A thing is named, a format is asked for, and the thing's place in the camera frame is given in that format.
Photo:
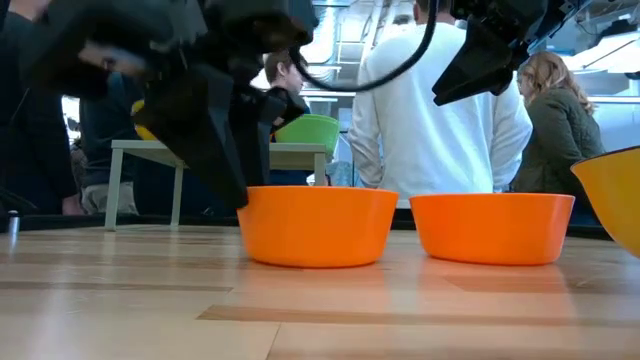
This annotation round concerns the yellow patterned ceramic bowl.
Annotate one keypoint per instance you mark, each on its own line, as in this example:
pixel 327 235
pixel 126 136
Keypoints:
pixel 615 195
pixel 142 131

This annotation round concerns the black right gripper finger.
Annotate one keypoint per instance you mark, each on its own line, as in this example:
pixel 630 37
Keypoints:
pixel 480 65

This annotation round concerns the person's hand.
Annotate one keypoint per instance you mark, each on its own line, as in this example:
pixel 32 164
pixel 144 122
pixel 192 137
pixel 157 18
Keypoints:
pixel 73 205

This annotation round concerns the small grey table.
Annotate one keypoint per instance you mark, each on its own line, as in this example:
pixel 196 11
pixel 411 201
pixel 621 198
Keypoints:
pixel 295 152

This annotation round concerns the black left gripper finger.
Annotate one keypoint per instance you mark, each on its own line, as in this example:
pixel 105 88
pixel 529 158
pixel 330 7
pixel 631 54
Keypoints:
pixel 200 130
pixel 260 115

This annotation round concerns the person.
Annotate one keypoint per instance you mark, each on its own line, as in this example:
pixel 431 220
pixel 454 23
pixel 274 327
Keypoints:
pixel 107 130
pixel 555 130
pixel 425 140
pixel 150 195
pixel 30 150
pixel 282 70

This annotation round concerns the silver metal post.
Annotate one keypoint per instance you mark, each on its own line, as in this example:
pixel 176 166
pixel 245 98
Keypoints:
pixel 13 222

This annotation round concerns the orange plastic bowl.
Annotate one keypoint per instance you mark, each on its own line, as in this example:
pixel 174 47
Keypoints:
pixel 317 227
pixel 492 227

